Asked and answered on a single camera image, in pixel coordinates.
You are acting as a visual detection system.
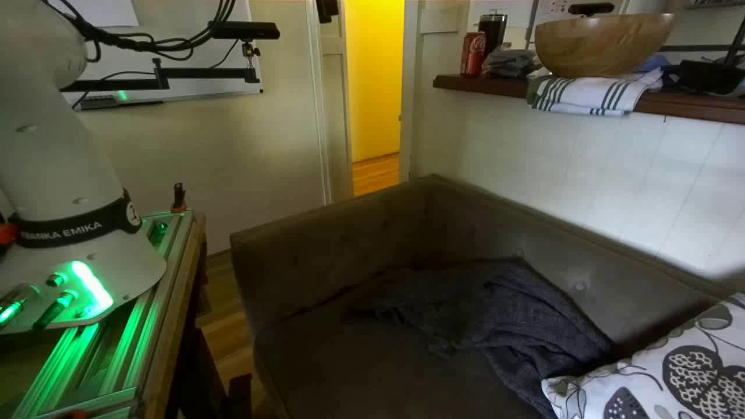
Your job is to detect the grey cloth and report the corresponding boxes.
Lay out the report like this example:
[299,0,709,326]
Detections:
[346,258,615,417]

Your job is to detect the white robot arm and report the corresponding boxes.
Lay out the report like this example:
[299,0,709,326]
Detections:
[0,0,166,332]

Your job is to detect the brown sofa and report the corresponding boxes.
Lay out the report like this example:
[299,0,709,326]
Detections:
[230,176,743,419]

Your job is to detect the dark cup on shelf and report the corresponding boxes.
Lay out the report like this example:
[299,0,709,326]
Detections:
[479,13,507,54]

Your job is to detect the striped white towel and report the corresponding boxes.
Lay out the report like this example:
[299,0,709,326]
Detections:
[525,69,664,116]

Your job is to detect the wooden bowl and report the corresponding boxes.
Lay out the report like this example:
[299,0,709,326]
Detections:
[536,13,675,76]

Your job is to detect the wooden shelf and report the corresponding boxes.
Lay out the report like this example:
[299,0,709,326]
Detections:
[432,74,745,125]

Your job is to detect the floral white pillow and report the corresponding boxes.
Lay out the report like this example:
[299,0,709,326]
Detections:
[540,294,745,419]

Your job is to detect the black camera bar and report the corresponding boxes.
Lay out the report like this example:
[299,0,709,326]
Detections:
[77,18,282,45]

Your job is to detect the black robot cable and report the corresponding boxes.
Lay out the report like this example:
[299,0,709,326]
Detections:
[41,0,240,64]

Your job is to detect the aluminium frame robot table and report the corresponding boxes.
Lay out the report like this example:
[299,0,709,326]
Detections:
[0,212,205,419]

